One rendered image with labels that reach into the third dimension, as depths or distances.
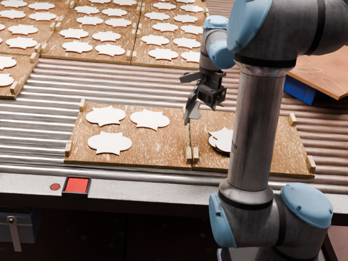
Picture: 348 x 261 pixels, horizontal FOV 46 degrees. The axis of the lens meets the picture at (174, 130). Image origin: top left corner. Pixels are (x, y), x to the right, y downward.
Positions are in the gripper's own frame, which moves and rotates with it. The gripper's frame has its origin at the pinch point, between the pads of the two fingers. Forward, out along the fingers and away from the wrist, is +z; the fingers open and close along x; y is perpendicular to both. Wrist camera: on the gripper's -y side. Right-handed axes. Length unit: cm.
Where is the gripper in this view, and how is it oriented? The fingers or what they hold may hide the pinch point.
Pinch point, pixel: (198, 117)
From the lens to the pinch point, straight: 140.3
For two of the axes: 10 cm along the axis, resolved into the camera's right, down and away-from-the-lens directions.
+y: 7.0, 4.4, -5.5
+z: -0.8, 8.3, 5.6
